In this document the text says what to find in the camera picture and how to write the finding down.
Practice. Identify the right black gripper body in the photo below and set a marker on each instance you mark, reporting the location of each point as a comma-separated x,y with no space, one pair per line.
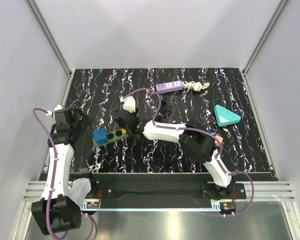
134,114

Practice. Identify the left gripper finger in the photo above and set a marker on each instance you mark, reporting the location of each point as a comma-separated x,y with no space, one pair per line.
84,118
77,132

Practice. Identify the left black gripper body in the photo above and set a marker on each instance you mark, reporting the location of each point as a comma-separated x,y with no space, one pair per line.
75,123

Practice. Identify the blue cube socket adapter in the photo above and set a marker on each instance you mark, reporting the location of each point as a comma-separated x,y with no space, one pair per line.
100,136

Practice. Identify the green power strip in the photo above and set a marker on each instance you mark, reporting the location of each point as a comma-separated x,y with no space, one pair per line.
113,136

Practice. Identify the yellow cube socket adapter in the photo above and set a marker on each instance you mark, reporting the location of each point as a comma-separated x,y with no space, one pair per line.
123,131

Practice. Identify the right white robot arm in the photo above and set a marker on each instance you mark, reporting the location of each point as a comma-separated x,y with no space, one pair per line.
199,145

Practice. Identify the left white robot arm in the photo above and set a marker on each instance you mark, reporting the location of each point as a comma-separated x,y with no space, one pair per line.
59,207

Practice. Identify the pink plug adapter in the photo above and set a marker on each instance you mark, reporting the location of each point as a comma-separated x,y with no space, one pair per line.
218,142

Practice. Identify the purple power strip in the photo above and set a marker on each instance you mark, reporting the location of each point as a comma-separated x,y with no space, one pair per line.
169,87

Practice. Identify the teal triangular power strip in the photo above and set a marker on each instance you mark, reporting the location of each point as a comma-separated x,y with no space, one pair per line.
225,117

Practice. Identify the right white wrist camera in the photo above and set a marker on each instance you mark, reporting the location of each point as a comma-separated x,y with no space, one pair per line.
128,104

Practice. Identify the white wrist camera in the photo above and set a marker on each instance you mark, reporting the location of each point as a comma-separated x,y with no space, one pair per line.
128,104
52,113

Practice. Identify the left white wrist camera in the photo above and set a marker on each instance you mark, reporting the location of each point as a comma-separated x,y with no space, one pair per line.
52,113

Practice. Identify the white slotted cable duct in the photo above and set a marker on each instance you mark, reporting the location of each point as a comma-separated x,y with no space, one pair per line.
90,206

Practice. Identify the aluminium frame rail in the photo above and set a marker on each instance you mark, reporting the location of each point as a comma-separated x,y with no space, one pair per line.
272,191

